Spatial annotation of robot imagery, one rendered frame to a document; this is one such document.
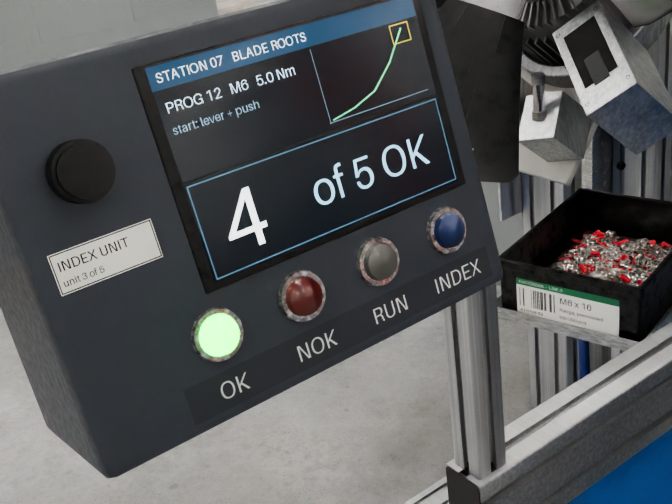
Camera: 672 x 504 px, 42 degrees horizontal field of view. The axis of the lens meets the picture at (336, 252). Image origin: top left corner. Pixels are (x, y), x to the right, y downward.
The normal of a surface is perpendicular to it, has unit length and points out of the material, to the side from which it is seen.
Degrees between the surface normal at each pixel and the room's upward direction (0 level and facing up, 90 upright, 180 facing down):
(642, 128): 121
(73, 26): 90
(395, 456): 0
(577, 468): 90
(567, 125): 77
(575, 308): 90
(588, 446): 90
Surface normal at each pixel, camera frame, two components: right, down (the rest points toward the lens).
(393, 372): -0.13, -0.89
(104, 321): 0.53, 0.04
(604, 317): -0.62, 0.41
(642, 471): 0.59, 0.29
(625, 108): 0.15, 0.82
